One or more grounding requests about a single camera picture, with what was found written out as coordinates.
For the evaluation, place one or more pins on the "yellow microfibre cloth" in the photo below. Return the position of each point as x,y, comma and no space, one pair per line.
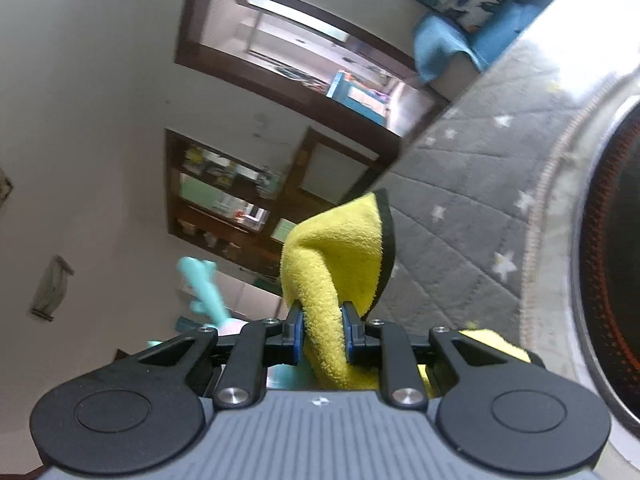
330,245

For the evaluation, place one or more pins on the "blue bathroom cabinet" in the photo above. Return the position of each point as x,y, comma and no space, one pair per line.
345,92

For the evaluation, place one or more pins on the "pink bottle with teal antlers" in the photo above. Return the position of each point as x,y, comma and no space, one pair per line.
205,290

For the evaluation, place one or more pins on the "blue towel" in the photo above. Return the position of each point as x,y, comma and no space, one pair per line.
442,42

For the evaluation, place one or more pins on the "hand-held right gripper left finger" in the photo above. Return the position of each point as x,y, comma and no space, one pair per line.
296,331

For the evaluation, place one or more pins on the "silver electric cooktop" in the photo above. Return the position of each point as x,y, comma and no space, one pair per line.
565,285

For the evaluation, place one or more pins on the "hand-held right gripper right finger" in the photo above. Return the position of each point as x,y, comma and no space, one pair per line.
348,335

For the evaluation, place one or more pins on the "grey star quilted mat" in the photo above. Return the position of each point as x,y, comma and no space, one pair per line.
475,175

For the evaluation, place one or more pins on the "dark wooden shelf unit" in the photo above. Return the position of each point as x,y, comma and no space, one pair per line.
175,200

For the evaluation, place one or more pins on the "dark wooden door frame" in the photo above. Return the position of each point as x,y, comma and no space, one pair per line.
195,20

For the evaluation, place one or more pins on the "blue covered sofa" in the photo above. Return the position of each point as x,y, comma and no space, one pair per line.
525,15

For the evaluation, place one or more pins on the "grey wall fixture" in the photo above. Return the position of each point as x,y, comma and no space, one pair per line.
50,285

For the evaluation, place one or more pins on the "wooden door with frosted glass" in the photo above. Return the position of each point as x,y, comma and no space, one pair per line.
305,160

